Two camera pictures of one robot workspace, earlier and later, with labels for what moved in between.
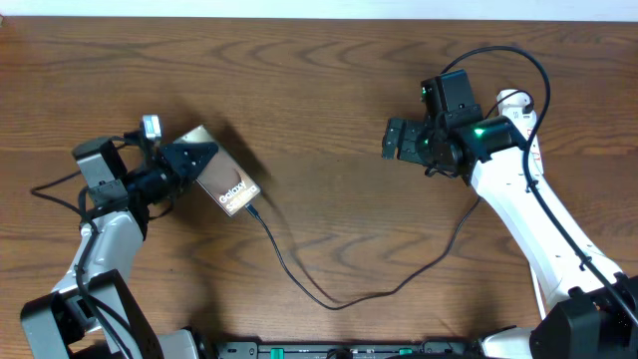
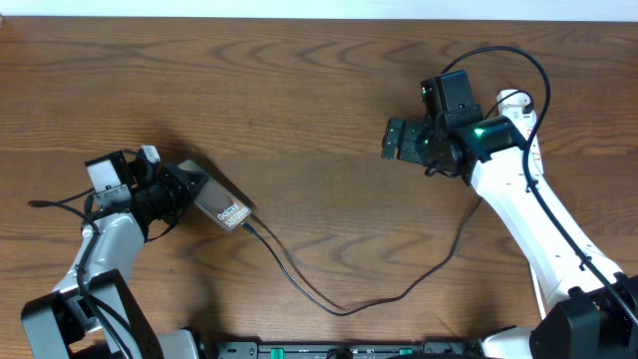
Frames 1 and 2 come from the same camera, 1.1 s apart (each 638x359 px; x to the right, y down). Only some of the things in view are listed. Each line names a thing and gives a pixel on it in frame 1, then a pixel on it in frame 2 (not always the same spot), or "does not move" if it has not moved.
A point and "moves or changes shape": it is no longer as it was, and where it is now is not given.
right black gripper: x=407 y=151 does not move
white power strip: x=510 y=104 does not move
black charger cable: x=470 y=210 moves or changes shape
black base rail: x=356 y=350 does not move
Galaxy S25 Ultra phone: x=220 y=177 -> x=217 y=201
